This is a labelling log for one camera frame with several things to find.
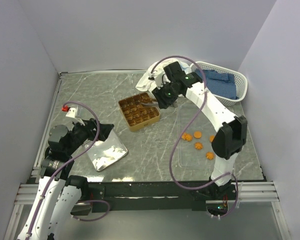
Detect clear plastic tray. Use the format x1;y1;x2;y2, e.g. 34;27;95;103
176;103;216;173

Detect silver tin lid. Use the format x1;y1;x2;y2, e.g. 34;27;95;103
86;129;128;172

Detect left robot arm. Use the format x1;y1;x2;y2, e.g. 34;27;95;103
17;118;114;240

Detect metal tongs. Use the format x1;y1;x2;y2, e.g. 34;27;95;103
135;98;159;108

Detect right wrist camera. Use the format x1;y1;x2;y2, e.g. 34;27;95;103
148;66;166;89

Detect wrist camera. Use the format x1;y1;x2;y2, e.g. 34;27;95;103
61;105;82;120
148;66;166;89

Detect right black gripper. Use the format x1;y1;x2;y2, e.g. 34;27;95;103
151;80;181;110

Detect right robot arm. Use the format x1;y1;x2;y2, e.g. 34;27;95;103
148;61;248;200

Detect gold cookie tin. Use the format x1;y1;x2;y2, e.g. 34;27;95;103
118;92;160;132

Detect white crumpled shirt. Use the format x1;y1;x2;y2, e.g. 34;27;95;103
135;58;192;95

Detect blue folded cloth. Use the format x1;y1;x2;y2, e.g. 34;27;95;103
203;70;238;100

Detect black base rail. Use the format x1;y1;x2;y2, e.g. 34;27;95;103
69;181;238;216

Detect swirl orange cookie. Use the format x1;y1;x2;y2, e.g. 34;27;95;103
181;132;193;142
194;142;204;150
205;152;215;160

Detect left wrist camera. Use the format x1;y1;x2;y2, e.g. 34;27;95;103
61;105;82;120

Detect white laundry basket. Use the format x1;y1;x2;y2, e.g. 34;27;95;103
190;61;248;107

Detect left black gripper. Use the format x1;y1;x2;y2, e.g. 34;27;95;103
65;116;114;155

